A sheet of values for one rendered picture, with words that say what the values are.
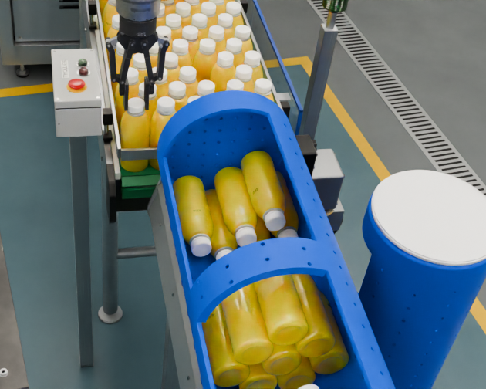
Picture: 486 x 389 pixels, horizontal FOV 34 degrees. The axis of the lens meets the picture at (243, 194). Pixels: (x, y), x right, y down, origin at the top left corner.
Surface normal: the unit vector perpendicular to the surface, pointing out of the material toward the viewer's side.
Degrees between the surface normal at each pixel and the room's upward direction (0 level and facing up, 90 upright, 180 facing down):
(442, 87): 0
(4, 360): 1
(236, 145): 90
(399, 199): 0
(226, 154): 90
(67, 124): 90
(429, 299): 90
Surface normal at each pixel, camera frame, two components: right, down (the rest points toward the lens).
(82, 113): 0.21, 0.68
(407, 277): -0.48, 0.56
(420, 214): 0.11, -0.73
